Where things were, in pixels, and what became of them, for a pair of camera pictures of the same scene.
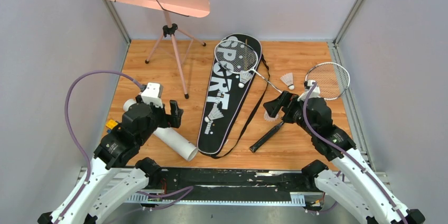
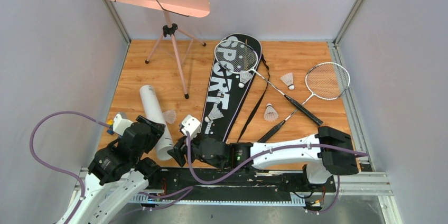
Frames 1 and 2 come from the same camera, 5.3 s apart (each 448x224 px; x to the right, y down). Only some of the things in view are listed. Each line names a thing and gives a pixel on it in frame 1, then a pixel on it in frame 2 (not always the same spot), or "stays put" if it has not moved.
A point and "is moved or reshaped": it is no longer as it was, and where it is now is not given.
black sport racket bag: (231, 83) stays put
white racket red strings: (332, 79) stays put
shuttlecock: (288, 78) stays put
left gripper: (167, 114) → (147, 128)
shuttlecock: (270, 119) stays put
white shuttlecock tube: (172, 138) is moved or reshaped
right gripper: (288, 101) → (179, 151)
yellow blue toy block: (111, 124) stays put
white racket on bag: (237, 57) stays put
